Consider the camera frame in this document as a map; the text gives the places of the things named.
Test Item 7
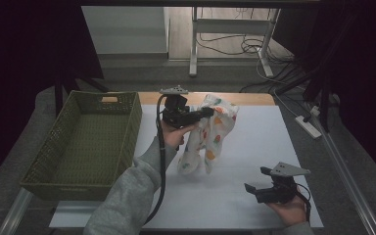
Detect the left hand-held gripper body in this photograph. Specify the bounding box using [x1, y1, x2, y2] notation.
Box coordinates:
[159, 85, 204, 129]

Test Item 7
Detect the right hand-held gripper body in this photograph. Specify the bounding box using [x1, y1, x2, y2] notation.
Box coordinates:
[255, 162, 311, 205]

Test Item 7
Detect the white cloth with coloured print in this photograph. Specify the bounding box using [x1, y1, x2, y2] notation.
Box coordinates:
[176, 93, 240, 176]

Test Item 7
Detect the green woven plastic basket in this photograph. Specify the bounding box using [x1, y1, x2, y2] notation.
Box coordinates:
[20, 90, 143, 201]

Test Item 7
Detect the person's right hand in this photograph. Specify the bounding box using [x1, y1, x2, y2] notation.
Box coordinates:
[265, 194, 308, 227]

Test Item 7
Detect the person's left hand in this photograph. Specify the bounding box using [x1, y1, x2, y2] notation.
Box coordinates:
[161, 119, 200, 150]

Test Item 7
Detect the white table mat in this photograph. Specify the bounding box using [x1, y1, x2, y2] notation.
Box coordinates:
[48, 104, 324, 229]

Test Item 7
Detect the white power strip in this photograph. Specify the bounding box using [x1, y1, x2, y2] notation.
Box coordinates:
[294, 115, 323, 140]

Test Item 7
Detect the black metal stand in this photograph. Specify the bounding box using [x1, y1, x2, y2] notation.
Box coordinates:
[275, 63, 341, 133]

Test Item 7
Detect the black tripod stand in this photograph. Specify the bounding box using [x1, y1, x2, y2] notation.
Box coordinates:
[53, 72, 111, 118]

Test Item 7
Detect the dark curtain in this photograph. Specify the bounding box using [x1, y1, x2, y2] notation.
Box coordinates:
[272, 0, 376, 192]
[0, 0, 105, 194]

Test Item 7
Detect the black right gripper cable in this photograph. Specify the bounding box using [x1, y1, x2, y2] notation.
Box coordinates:
[295, 182, 312, 223]

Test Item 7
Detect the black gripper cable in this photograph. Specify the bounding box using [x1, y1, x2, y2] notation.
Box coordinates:
[295, 182, 312, 223]
[143, 93, 168, 225]

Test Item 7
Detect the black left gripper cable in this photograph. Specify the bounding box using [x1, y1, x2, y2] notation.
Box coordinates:
[143, 93, 168, 225]

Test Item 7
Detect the aluminium rail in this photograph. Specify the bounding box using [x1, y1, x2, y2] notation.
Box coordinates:
[0, 187, 34, 235]
[306, 104, 376, 235]

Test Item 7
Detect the bundle of floor cables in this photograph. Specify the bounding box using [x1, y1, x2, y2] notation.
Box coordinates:
[197, 8, 307, 94]

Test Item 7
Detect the white metal desk frame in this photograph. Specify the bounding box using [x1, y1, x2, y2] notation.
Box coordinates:
[189, 7, 282, 78]

